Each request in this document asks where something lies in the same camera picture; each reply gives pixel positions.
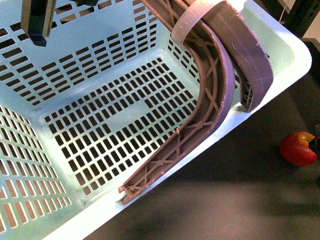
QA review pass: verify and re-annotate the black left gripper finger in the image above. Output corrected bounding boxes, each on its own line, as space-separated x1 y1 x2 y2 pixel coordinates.
20 0 57 47

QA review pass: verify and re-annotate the light blue plastic shopping basket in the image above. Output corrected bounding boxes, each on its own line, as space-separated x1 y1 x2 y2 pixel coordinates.
0 0 313 240

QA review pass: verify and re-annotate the brown basket handle front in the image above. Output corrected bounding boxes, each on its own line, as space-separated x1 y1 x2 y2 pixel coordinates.
117 0 236 205

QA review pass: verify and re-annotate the brown basket handle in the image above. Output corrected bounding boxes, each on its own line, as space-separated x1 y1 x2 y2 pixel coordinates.
117 0 236 205
201 0 274 112

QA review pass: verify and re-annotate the red yellow apple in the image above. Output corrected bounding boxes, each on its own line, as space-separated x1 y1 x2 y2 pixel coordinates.
279 131 318 167

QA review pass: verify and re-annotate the white zip tie right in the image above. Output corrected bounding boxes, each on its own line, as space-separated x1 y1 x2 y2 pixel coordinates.
171 0 247 45

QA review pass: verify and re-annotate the black perforated rack post corner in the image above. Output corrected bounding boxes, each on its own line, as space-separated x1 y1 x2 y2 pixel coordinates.
284 0 320 38

